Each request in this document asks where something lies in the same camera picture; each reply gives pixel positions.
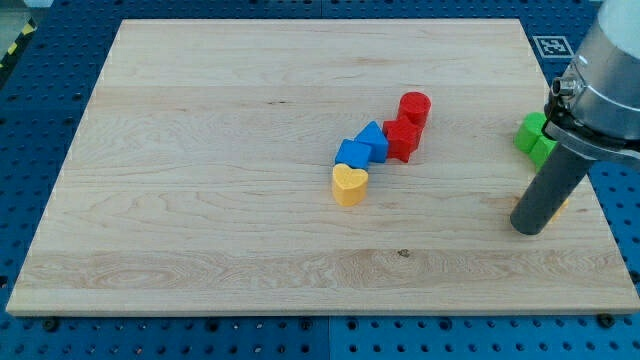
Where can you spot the white fiducial marker tag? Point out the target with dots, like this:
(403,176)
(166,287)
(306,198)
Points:
(553,47)

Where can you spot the yellow black hazard tape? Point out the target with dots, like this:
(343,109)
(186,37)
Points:
(18,46)

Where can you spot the red star block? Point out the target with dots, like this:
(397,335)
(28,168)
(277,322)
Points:
(402,137)

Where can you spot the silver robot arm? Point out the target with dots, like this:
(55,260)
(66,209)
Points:
(593,108)

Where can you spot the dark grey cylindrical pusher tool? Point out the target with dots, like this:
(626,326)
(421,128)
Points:
(553,184)

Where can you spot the wooden board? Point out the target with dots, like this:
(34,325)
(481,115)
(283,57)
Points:
(199,180)

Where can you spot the blue cube block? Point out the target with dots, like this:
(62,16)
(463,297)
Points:
(354,154)

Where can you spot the blue triangle block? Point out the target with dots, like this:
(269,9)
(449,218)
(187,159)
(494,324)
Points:
(373,136)

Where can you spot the yellow hexagon block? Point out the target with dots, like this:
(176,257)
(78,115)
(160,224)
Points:
(559,211)

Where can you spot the green cylinder block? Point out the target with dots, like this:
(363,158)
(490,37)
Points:
(530,131)

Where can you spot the yellow heart block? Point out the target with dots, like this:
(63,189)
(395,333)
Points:
(349,185)

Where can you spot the green star block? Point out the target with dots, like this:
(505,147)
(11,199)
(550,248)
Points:
(540,151)

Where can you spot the red cylinder block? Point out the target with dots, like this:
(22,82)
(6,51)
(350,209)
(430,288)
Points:
(415,106)

